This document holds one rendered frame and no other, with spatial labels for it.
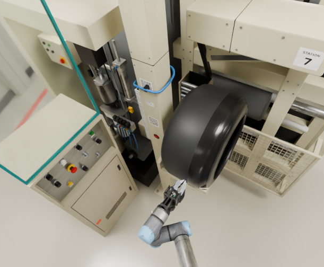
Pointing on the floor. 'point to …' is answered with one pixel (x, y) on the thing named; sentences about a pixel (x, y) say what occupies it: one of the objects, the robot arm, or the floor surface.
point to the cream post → (150, 65)
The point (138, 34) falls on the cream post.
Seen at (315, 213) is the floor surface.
